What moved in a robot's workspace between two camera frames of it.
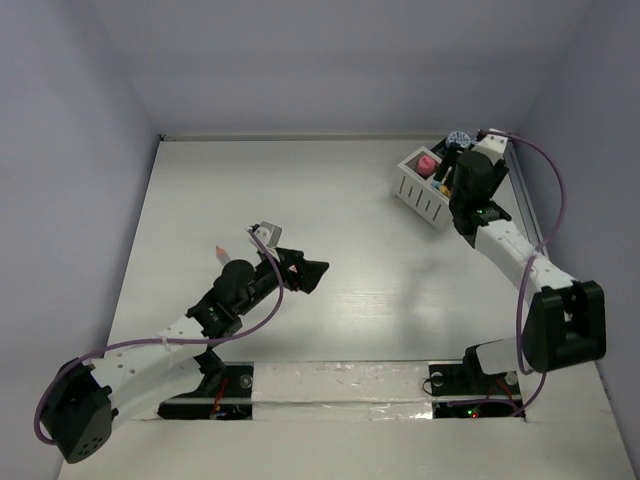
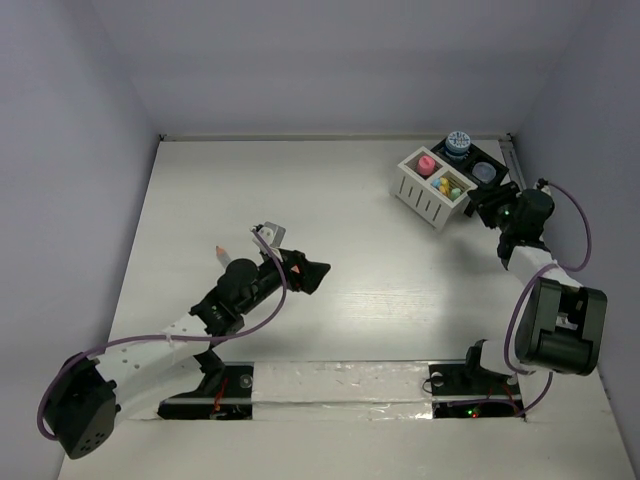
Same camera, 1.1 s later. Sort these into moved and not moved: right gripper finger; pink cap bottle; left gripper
Moved: right gripper finger
Not moved: pink cap bottle; left gripper
